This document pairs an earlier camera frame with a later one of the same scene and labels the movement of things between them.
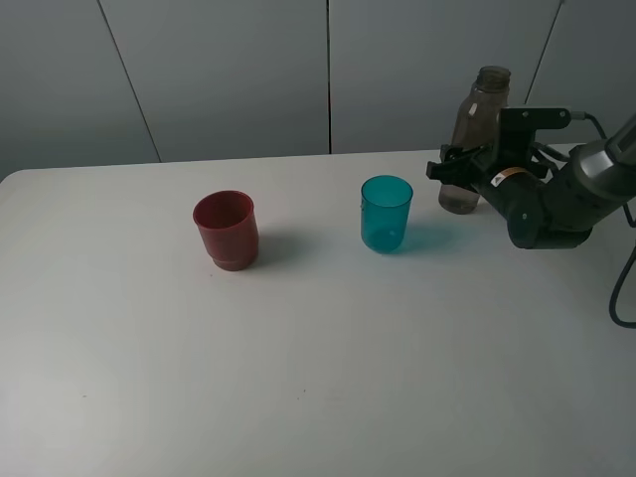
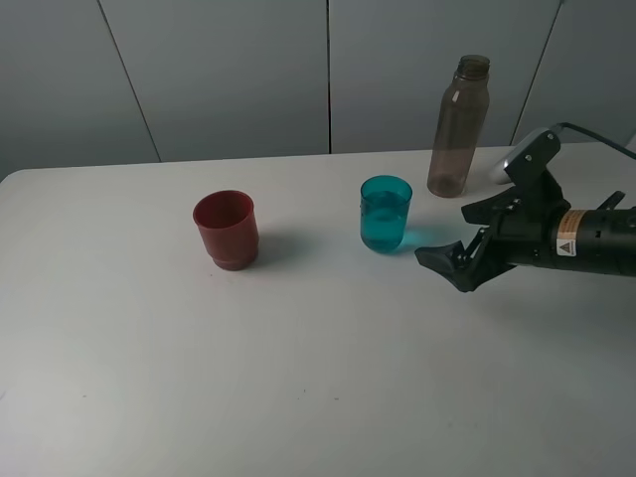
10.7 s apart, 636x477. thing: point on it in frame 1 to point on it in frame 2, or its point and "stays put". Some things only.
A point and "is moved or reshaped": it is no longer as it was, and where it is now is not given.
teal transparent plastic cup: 385,213 stays put
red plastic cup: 229,225 stays put
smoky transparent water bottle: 475,125 is moved or reshaped
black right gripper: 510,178 to 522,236
